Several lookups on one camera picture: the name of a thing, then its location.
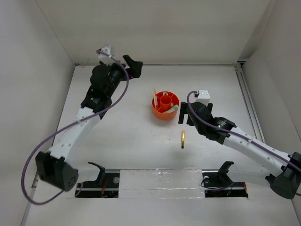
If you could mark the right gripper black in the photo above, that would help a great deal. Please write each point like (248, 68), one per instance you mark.
(183, 111)

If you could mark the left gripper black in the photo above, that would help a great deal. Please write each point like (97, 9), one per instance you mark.
(135, 67)

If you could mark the gold black pen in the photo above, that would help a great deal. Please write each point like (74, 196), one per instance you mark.
(182, 139)

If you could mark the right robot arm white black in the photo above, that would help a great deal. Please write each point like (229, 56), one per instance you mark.
(278, 170)

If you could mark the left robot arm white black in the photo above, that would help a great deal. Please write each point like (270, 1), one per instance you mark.
(54, 165)

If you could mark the orange round divided container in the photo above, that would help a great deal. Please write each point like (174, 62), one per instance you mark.
(164, 104)

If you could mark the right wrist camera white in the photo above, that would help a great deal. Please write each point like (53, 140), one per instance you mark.
(202, 96)

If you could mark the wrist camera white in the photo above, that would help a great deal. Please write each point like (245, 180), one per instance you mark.
(105, 51)
(202, 96)

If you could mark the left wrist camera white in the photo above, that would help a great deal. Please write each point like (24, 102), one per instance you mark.
(105, 51)

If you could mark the aluminium rail right side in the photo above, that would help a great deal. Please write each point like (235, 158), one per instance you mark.
(247, 99)

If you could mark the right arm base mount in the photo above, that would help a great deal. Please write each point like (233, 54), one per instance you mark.
(217, 184)

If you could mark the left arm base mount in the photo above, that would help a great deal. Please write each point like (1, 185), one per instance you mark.
(106, 184)

